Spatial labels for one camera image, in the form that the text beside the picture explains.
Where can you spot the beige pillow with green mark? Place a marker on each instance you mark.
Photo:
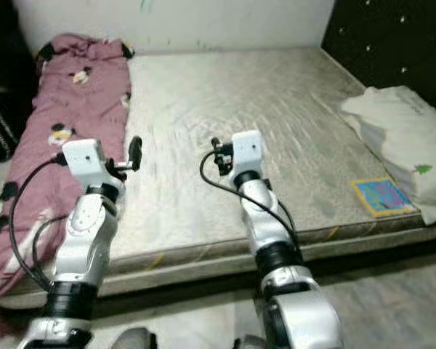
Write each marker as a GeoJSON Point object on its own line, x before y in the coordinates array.
{"type": "Point", "coordinates": [400, 123]}

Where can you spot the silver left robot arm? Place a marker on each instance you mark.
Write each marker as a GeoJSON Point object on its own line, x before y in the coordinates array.
{"type": "Point", "coordinates": [94, 240]}

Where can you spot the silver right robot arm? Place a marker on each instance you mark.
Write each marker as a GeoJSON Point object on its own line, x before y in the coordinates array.
{"type": "Point", "coordinates": [261, 218]}

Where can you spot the white quilted mattress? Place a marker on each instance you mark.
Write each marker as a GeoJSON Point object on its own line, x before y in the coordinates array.
{"type": "Point", "coordinates": [247, 109]}

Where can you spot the pink cartoon print blanket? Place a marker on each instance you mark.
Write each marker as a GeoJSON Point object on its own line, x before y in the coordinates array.
{"type": "Point", "coordinates": [80, 102]}

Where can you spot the grey bed base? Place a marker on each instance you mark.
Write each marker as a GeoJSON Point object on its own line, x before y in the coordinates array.
{"type": "Point", "coordinates": [196, 273]}

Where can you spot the black backpack with white print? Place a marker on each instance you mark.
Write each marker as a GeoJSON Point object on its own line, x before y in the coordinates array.
{"type": "Point", "coordinates": [0, 123]}

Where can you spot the dark tufted headboard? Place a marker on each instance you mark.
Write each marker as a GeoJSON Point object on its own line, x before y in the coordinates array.
{"type": "Point", "coordinates": [392, 43]}

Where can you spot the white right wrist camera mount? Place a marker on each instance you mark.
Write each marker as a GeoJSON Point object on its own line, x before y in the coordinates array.
{"type": "Point", "coordinates": [248, 151]}

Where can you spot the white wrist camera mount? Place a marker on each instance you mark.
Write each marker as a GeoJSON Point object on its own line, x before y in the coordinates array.
{"type": "Point", "coordinates": [248, 151]}
{"type": "Point", "coordinates": [83, 160]}

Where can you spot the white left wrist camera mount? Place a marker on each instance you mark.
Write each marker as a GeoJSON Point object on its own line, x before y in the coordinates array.
{"type": "Point", "coordinates": [83, 160]}

